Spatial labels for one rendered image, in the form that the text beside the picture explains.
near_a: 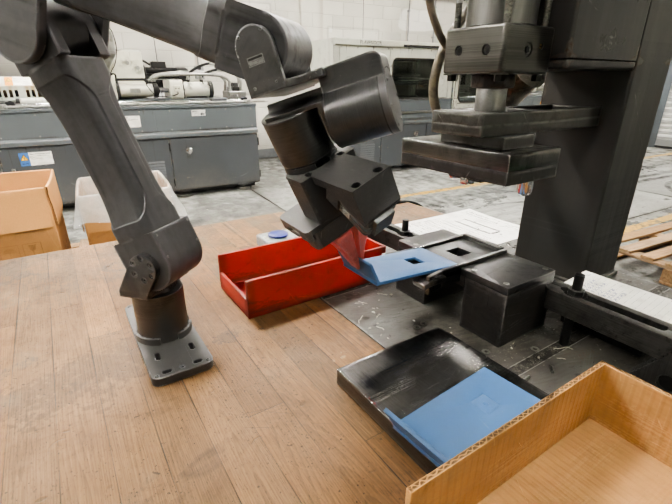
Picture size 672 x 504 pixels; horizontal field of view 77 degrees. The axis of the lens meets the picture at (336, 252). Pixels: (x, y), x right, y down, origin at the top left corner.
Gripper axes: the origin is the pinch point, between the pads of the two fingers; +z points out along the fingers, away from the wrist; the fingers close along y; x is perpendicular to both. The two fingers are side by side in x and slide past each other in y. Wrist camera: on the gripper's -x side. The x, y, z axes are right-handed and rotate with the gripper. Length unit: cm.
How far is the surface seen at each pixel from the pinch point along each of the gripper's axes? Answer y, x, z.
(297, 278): -4.5, 12.5, 5.8
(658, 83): 53, -7, 3
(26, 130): -58, 448, 2
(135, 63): 66, 502, -4
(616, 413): 7.1, -26.4, 12.8
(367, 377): -8.0, -8.9, 6.7
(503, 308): 10.8, -11.1, 11.4
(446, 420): -5.7, -18.2, 7.2
